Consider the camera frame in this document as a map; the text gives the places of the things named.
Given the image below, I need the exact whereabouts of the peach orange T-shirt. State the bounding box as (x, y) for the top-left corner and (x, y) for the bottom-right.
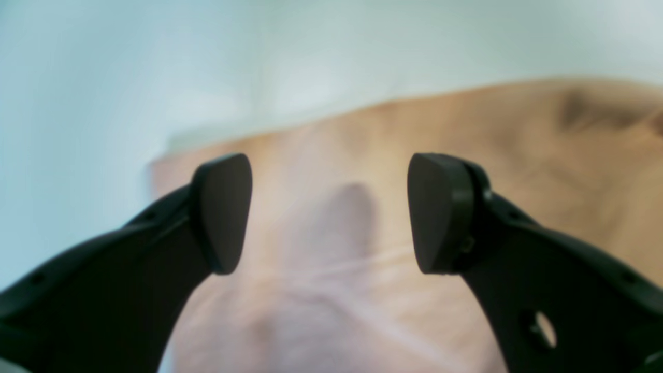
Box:
(150, 77), (663, 373)

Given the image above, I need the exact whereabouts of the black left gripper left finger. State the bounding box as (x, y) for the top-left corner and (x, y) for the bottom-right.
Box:
(1, 153), (252, 372)

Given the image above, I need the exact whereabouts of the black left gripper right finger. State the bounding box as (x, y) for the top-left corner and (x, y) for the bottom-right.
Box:
(407, 153), (662, 372)

